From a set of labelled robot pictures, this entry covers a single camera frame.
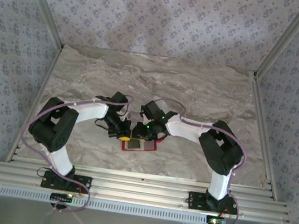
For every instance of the aluminium corner post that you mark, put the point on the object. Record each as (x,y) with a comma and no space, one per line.
(285,39)
(42,3)

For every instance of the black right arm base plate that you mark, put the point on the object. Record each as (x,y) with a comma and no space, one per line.
(195,200)

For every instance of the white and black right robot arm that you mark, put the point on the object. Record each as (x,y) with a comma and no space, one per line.
(217,150)

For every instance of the small circuit board with LED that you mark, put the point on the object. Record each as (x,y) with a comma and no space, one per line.
(216,221)
(60,196)

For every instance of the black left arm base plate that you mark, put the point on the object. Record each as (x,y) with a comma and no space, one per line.
(51,182)

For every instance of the wide aluminium frame rail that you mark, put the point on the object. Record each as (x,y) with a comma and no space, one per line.
(140,193)

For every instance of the clear plastic container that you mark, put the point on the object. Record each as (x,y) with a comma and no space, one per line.
(127,116)

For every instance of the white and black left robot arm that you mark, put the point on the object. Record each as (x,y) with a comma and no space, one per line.
(51,128)

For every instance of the red leather card holder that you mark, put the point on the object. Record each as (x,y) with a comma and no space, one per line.
(138,146)

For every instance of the aluminium side frame rail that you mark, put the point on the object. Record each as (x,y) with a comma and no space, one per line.
(34,100)
(263,140)

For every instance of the narrow aluminium frame rail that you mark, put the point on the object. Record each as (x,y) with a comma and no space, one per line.
(142,176)

